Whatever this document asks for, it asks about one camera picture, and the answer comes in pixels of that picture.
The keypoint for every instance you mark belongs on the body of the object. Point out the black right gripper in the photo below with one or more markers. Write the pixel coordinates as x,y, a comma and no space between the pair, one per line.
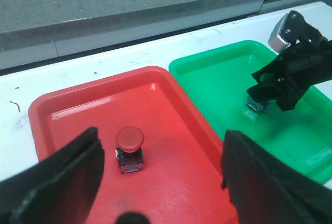
305,62

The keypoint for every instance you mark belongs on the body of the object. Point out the red plastic tray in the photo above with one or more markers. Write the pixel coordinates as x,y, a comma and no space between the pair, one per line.
181,178

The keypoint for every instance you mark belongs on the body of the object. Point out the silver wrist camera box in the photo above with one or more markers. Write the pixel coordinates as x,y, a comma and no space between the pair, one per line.
278,39

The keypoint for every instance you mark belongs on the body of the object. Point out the green plastic tray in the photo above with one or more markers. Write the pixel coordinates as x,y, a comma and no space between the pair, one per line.
217,81

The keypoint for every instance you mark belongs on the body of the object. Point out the red mushroom push button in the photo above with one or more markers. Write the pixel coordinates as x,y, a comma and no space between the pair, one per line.
129,153

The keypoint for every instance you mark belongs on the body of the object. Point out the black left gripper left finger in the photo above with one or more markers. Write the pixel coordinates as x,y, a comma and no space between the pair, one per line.
60,189

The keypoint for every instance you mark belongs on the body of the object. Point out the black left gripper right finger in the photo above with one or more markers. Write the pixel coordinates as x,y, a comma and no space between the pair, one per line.
263,189

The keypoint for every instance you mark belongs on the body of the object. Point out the green mushroom push button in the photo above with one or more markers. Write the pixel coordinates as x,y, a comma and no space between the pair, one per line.
257,106

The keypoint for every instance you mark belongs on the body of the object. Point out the grey stone counter slab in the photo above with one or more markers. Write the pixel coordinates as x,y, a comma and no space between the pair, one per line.
33,23

